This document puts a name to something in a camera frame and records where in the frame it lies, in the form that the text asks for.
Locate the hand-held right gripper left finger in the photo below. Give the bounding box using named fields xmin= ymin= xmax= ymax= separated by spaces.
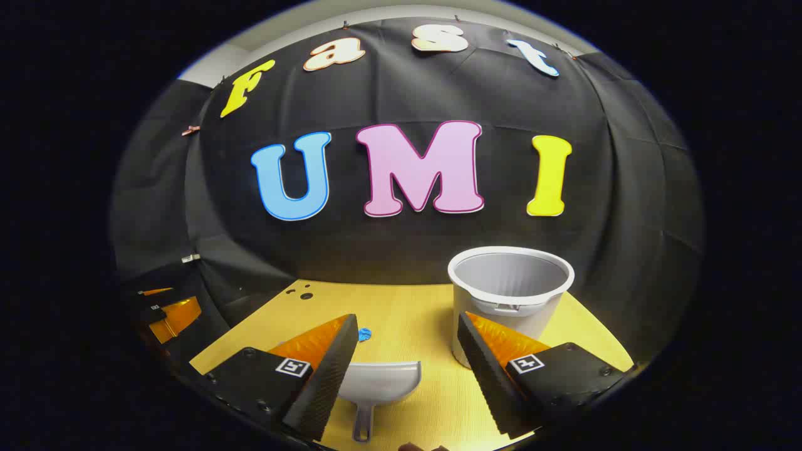
xmin=204 ymin=313 xmax=360 ymax=442

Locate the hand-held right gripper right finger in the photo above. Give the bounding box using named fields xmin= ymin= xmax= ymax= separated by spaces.
xmin=457 ymin=311 xmax=628 ymax=440

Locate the grey dustpan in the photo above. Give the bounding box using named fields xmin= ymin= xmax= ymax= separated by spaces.
xmin=338 ymin=361 xmax=422 ymax=443

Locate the white garbage bin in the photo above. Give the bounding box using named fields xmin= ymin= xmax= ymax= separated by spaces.
xmin=447 ymin=246 xmax=575 ymax=369

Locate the wooden desktop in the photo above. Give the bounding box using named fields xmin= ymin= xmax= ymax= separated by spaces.
xmin=189 ymin=279 xmax=635 ymax=451

